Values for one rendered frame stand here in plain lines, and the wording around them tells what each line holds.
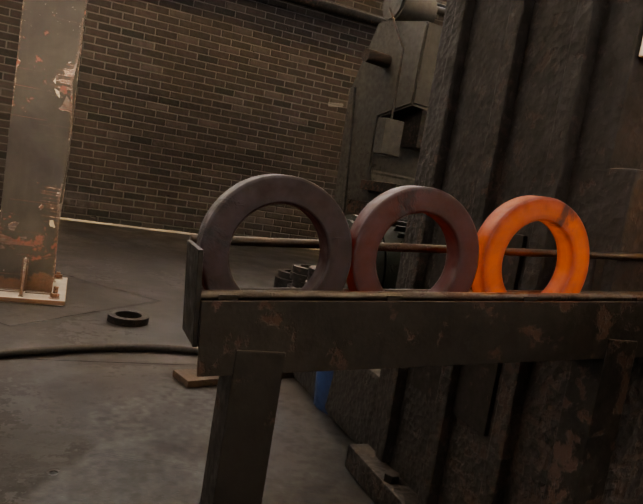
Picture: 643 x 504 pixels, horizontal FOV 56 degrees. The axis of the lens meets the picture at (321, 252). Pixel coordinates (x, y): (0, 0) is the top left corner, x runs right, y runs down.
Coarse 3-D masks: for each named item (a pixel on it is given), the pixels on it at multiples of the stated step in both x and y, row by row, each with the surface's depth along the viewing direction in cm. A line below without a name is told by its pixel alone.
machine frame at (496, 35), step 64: (448, 0) 157; (512, 0) 128; (576, 0) 115; (640, 0) 101; (448, 64) 148; (512, 64) 126; (576, 64) 109; (640, 64) 102; (448, 128) 148; (512, 128) 128; (576, 128) 110; (640, 128) 104; (448, 192) 147; (512, 192) 126; (576, 192) 110; (640, 192) 99; (512, 256) 122; (384, 384) 165; (448, 384) 134; (512, 384) 115; (640, 384) 107; (384, 448) 157; (448, 448) 136; (512, 448) 116; (640, 448) 109
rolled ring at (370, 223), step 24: (384, 192) 77; (408, 192) 75; (432, 192) 76; (360, 216) 75; (384, 216) 74; (432, 216) 79; (456, 216) 78; (360, 240) 74; (456, 240) 79; (360, 264) 74; (456, 264) 80; (360, 288) 75; (432, 288) 82; (456, 288) 80
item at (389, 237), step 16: (352, 224) 213; (400, 224) 220; (384, 240) 210; (400, 240) 213; (384, 256) 208; (400, 256) 210; (384, 272) 208; (384, 288) 208; (304, 384) 226; (336, 384) 200; (352, 384) 190; (368, 384) 180; (336, 400) 199; (352, 400) 189; (368, 400) 179; (336, 416) 198; (352, 416) 187; (368, 416) 178; (352, 432) 186; (368, 432) 178
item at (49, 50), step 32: (32, 0) 274; (64, 0) 279; (32, 32) 276; (64, 32) 281; (32, 64) 279; (64, 64) 283; (32, 96) 281; (64, 96) 284; (32, 128) 283; (64, 128) 287; (32, 160) 285; (64, 160) 289; (32, 192) 287; (0, 224) 284; (32, 224) 289; (0, 256) 286; (32, 256) 291; (0, 288) 289; (32, 288) 294; (64, 288) 314
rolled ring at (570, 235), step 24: (504, 216) 80; (528, 216) 82; (552, 216) 83; (576, 216) 85; (480, 240) 81; (504, 240) 81; (576, 240) 85; (480, 264) 80; (576, 264) 86; (480, 288) 82; (504, 288) 82; (552, 288) 87; (576, 288) 87
